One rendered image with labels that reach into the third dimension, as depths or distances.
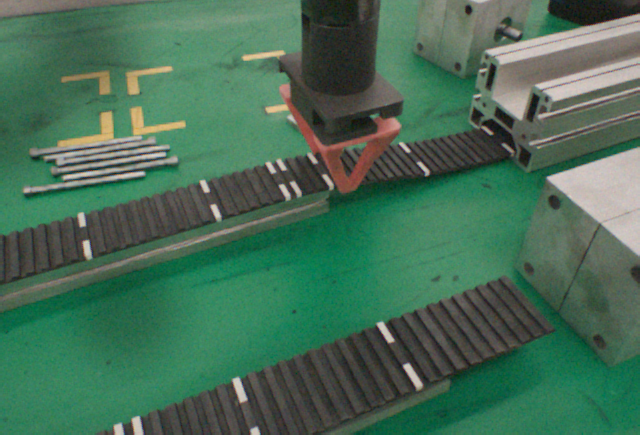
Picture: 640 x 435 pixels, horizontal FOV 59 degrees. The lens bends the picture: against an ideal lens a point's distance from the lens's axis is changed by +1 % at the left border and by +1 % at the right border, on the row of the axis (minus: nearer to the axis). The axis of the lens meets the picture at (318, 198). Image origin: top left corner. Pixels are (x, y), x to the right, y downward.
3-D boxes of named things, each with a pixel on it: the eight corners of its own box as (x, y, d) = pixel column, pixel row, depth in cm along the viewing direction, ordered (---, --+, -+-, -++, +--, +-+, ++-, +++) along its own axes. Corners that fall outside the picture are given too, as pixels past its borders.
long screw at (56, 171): (53, 179, 54) (50, 171, 53) (54, 172, 54) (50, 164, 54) (167, 161, 56) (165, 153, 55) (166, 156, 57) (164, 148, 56)
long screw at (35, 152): (32, 160, 56) (29, 152, 55) (33, 154, 56) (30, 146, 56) (143, 145, 58) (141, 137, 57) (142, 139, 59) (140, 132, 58)
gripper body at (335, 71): (345, 60, 50) (349, -24, 45) (404, 120, 43) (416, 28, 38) (277, 75, 48) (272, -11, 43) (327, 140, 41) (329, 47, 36)
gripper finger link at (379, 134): (356, 150, 53) (362, 61, 47) (394, 196, 48) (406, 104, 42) (291, 168, 51) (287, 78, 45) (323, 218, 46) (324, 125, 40)
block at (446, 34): (479, 88, 66) (496, 10, 60) (411, 52, 73) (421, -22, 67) (532, 63, 71) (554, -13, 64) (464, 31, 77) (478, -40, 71)
